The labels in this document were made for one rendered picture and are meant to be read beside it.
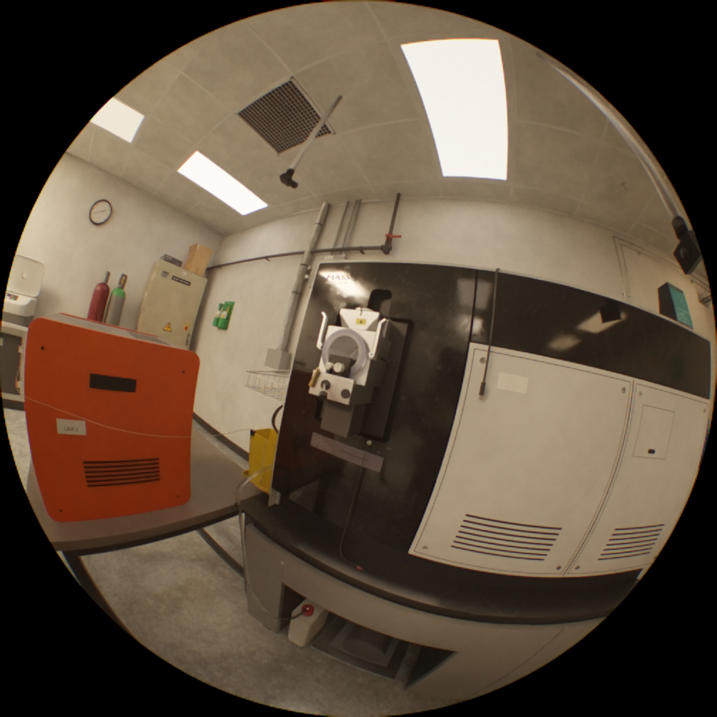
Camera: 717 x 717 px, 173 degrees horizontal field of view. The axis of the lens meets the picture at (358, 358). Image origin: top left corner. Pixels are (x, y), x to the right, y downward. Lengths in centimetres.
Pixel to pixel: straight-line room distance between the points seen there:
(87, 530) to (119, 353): 41
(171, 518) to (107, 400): 33
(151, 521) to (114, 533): 11
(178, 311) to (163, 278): 49
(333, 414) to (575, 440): 48
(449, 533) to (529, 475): 20
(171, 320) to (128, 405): 288
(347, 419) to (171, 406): 41
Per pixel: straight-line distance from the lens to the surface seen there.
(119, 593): 144
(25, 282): 364
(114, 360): 55
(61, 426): 59
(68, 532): 69
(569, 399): 51
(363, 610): 68
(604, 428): 57
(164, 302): 337
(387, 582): 60
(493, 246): 195
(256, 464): 77
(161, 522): 69
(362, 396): 44
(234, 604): 136
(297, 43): 179
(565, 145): 197
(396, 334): 50
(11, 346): 314
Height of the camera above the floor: 118
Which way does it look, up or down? 3 degrees up
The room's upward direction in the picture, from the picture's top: 13 degrees clockwise
